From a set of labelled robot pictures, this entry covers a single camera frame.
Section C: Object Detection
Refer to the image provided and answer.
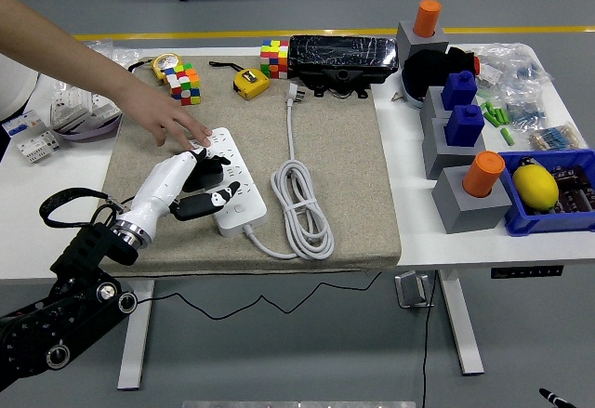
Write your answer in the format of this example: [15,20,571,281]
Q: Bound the yellow lemon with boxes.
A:
[511,165,560,210]

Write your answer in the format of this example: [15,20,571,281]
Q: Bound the silver metal bracket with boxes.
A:
[393,270,436,310]

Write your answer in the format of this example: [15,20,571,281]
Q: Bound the white power strip cable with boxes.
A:
[244,82,336,261]

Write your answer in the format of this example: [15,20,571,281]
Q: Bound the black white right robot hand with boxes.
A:
[538,387,577,408]

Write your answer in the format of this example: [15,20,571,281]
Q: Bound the white power strip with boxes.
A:
[188,126,269,238]

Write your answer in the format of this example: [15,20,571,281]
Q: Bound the orange cylinder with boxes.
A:
[461,150,507,198]
[412,0,442,39]

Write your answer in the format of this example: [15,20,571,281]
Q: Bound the thin black plug cord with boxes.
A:
[99,269,385,322]

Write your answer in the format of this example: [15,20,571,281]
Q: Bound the white round base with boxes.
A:
[402,86,427,111]

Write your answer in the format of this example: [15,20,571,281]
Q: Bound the grey-brown mat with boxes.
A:
[95,54,403,279]

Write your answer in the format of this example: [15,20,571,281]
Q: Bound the white table leg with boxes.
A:
[115,280,157,391]
[436,270,485,376]

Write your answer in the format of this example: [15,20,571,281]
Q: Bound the person's hand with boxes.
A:
[111,83,215,150]

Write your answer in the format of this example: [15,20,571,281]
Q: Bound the clear bag of nuts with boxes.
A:
[83,39,115,63]

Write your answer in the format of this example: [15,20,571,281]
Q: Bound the empty clear plastic bag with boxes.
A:
[111,47,140,69]

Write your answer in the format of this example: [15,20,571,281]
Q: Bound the clear bag of resistors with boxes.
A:
[527,122,588,152]

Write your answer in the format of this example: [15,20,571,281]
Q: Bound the white blue circuit breaker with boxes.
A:
[1,109,61,165]

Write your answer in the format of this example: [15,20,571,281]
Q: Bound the person's torso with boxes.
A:
[0,52,42,124]

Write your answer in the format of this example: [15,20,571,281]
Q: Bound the black plug adapter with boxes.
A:
[181,160,228,193]

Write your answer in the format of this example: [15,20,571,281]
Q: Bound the black cloth bundle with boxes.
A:
[401,45,478,100]

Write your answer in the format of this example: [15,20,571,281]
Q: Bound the blue peg block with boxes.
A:
[440,71,479,112]
[443,104,485,149]

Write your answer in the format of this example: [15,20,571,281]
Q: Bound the blue plastic bin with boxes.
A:
[496,148,595,237]

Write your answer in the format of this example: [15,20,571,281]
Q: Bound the black table control panel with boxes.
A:
[490,264,565,281]

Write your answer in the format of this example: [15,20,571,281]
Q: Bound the yellow black tape measure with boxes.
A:
[207,59,271,101]

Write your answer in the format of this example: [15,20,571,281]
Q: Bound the white-edged puzzle cube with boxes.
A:
[165,61,202,106]

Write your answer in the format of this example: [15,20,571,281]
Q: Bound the black wrapped box device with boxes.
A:
[286,34,400,100]

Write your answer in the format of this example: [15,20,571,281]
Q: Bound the black hanging cable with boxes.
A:
[420,270,439,408]

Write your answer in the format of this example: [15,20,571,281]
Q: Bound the yellow tape measure round face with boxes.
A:
[126,52,183,86]

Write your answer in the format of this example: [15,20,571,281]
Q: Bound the clear bag blue components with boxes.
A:
[504,86,548,130]
[476,43,554,102]

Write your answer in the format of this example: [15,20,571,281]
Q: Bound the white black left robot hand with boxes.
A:
[115,147,242,243]

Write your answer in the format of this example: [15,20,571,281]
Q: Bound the dark brown components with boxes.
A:
[550,165,595,214]

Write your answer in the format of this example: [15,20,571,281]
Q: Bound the grey square block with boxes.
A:
[395,20,450,59]
[430,165,515,235]
[419,86,455,130]
[421,117,487,180]

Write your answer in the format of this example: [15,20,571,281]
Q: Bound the neon stickerless puzzle cube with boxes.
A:
[259,38,290,80]

